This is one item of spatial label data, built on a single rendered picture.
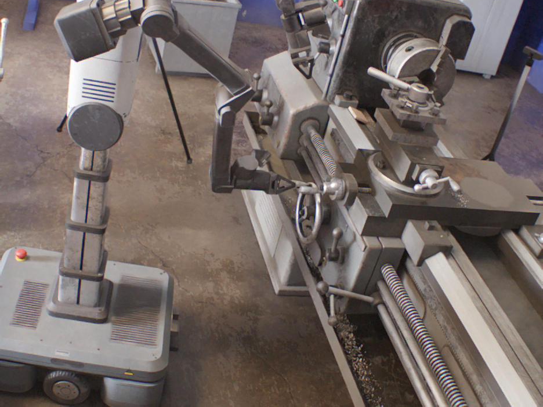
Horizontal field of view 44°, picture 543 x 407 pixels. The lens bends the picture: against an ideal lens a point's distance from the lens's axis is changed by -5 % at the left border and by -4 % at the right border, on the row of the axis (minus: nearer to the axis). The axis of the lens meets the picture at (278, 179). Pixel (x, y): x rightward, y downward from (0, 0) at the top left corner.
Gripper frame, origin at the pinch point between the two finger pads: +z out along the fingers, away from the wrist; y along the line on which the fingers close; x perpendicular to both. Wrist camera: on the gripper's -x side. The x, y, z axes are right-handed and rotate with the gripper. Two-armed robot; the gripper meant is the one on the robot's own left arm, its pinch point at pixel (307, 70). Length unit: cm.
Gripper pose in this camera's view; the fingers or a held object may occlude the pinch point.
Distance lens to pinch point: 224.1
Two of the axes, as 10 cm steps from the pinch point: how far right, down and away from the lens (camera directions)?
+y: -0.6, -5.3, 8.5
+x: -9.6, 2.8, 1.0
